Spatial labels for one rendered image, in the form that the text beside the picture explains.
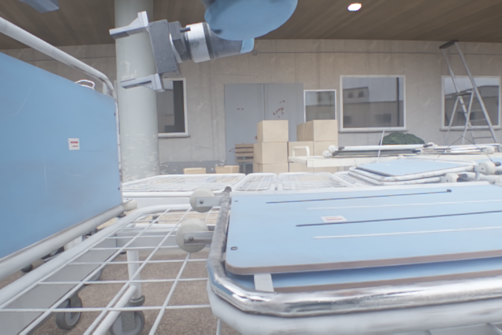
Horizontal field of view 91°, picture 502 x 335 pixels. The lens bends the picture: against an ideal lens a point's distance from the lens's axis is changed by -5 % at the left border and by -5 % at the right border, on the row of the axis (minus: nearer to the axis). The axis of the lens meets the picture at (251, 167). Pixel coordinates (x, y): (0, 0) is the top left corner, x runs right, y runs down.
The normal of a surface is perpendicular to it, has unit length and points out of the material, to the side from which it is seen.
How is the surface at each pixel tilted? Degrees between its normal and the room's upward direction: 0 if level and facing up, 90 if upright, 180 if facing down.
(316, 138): 90
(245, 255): 5
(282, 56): 90
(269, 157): 90
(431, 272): 3
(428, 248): 5
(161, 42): 90
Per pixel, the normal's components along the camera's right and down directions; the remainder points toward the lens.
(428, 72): 0.04, 0.07
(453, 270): -0.03, -0.99
